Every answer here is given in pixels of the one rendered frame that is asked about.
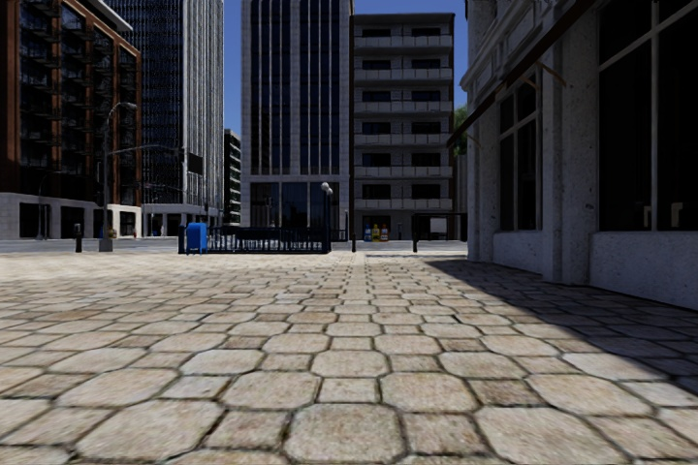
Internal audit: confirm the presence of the dark stairway railing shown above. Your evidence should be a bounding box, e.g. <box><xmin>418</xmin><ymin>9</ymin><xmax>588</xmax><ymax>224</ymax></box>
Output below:
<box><xmin>176</xmin><ymin>181</ymin><xmax>335</xmax><ymax>255</ymax></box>

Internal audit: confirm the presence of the black bus shelter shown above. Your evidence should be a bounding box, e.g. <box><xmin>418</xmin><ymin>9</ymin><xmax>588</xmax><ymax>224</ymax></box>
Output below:
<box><xmin>410</xmin><ymin>211</ymin><xmax>469</xmax><ymax>254</ymax></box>

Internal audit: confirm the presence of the grey concrete balcony building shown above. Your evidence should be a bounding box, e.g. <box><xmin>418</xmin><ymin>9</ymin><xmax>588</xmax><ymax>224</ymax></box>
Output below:
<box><xmin>349</xmin><ymin>13</ymin><xmax>457</xmax><ymax>240</ymax></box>

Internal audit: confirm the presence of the dark building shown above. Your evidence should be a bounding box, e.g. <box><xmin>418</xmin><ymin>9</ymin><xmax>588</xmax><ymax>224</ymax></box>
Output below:
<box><xmin>223</xmin><ymin>128</ymin><xmax>243</xmax><ymax>227</ymax></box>

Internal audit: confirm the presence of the blue letter box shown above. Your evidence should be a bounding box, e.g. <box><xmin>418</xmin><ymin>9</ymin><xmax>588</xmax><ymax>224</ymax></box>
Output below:
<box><xmin>185</xmin><ymin>222</ymin><xmax>208</xmax><ymax>256</ymax></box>

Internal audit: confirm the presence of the tree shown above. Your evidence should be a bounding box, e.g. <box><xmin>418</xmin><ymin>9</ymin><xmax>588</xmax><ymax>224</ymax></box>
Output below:
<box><xmin>453</xmin><ymin>105</ymin><xmax>469</xmax><ymax>156</ymax></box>

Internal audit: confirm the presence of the glass tower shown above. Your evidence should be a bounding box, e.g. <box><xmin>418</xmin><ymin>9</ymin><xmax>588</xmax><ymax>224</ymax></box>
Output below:
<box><xmin>102</xmin><ymin>0</ymin><xmax>226</xmax><ymax>237</ymax></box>

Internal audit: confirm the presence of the pale stone building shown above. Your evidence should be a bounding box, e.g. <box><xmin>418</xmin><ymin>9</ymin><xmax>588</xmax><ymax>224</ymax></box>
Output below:
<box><xmin>446</xmin><ymin>0</ymin><xmax>698</xmax><ymax>317</ymax></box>

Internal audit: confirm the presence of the traffic light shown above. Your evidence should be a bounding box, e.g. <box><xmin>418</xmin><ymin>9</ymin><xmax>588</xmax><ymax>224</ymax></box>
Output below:
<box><xmin>97</xmin><ymin>101</ymin><xmax>206</xmax><ymax>254</ymax></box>

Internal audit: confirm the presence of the red brick building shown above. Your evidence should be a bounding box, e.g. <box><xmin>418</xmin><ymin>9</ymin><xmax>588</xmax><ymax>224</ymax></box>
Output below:
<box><xmin>0</xmin><ymin>0</ymin><xmax>143</xmax><ymax>240</ymax></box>

